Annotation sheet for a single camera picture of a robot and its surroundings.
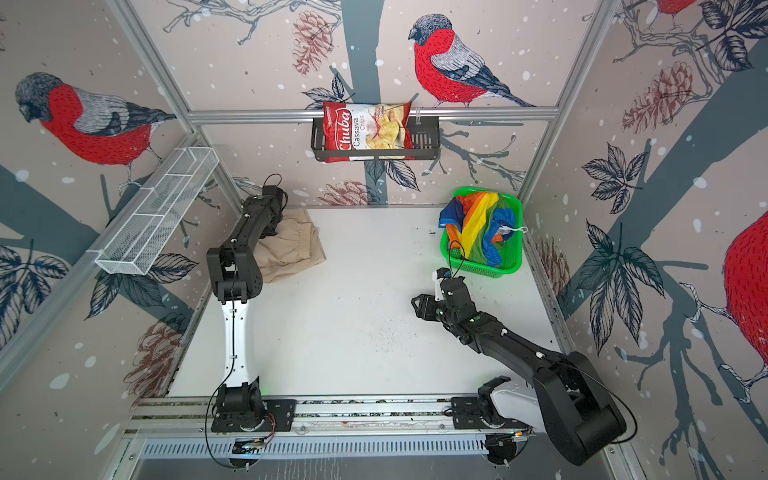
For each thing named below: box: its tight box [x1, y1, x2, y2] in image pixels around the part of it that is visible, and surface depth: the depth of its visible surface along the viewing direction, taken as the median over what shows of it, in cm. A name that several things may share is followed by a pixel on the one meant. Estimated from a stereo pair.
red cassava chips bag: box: [323, 101, 416, 163], surface depth 90 cm
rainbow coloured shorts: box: [439, 192, 528, 267], surface depth 102 cm
